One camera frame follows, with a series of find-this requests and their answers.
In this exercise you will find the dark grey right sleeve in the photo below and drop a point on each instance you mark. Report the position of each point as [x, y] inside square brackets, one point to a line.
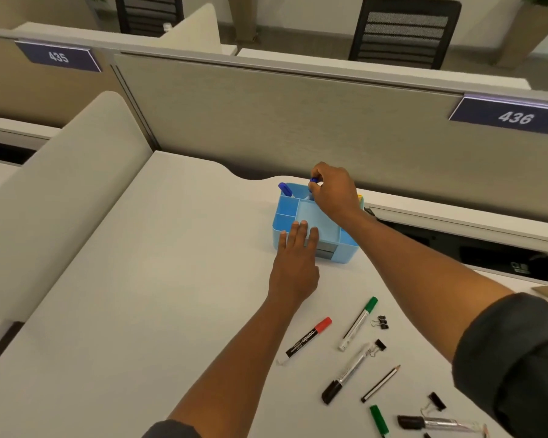
[520, 360]

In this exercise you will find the dark grey left sleeve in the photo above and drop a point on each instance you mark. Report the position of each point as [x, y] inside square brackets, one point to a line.
[171, 429]

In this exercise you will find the person's right hand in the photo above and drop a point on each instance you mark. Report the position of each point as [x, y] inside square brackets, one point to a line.
[338, 196]

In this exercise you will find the black cap clear marker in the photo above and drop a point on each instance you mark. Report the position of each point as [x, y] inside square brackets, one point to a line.
[345, 374]
[434, 423]

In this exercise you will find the person's left forearm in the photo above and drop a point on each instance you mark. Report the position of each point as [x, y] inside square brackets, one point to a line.
[237, 369]

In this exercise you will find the person's right forearm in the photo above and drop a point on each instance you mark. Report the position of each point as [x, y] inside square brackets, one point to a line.
[420, 278]

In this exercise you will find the black mesh office chair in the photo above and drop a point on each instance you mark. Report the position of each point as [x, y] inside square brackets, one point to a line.
[404, 34]
[148, 13]

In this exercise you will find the person's left middle finger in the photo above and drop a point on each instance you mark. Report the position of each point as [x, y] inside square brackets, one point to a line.
[303, 233]

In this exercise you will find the beige desk partition panel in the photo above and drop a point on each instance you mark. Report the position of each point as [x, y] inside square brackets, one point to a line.
[301, 123]

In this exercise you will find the dark grey sleeve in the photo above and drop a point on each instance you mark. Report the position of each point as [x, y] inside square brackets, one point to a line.
[520, 360]
[171, 429]

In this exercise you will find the person's left hand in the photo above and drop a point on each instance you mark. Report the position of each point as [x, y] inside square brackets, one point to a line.
[293, 271]

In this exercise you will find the black binder clip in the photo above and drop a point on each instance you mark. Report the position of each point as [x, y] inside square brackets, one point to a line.
[379, 345]
[382, 322]
[435, 401]

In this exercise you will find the person's left little finger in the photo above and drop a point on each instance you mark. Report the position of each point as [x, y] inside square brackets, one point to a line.
[282, 241]

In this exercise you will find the cream curved side divider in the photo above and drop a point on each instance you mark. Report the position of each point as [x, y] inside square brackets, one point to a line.
[194, 29]
[59, 200]

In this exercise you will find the dark blue number plate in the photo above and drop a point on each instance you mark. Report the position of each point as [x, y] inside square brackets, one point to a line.
[58, 56]
[513, 116]

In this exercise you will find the red cap white marker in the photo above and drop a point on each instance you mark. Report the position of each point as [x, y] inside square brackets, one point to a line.
[307, 339]

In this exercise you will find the black pencil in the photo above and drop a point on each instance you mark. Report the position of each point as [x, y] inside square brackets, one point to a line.
[380, 384]

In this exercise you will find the green cap white marker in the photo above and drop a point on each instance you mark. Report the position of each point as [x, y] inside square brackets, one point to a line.
[358, 322]

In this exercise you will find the blue cap marker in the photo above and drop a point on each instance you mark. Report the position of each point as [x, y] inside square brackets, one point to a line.
[285, 189]
[313, 181]

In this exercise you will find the light blue desk organizer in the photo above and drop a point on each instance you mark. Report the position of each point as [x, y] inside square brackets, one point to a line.
[301, 209]

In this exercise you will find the beige planter box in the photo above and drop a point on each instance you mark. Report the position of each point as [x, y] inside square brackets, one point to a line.
[527, 29]

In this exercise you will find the person's right thumb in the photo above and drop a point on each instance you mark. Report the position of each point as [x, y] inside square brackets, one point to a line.
[316, 192]

